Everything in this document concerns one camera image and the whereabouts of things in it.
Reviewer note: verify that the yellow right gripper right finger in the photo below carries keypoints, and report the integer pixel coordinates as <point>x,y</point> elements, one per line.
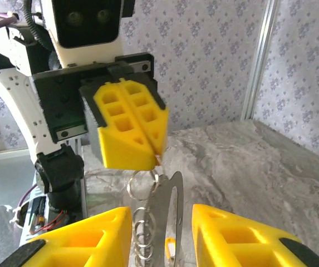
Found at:
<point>231,242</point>

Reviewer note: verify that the silver keyring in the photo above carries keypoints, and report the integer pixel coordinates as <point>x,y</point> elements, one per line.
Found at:
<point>130,186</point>

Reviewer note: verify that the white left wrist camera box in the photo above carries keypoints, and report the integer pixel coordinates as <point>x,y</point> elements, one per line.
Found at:
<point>87,22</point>

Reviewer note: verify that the small yellow clip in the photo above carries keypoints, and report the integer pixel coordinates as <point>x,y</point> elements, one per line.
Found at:
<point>167,246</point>

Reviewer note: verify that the silver key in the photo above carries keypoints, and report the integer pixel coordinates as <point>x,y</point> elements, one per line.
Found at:
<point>159,217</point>

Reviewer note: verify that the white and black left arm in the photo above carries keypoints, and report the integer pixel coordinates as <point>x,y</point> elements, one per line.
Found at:
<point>17,105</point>

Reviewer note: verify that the aluminium frame post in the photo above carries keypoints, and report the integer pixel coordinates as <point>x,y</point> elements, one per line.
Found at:
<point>259,55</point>

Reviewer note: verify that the aluminium front rail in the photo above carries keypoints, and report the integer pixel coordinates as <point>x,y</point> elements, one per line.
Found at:
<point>82,180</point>

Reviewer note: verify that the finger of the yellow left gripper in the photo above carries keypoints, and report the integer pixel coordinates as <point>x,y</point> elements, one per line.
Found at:
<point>120,150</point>
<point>162,125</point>

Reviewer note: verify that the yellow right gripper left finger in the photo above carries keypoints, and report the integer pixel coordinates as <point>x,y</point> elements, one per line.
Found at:
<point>78,244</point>

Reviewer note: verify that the small circuit board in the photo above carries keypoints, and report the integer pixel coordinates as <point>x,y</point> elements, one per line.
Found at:
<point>38,217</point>

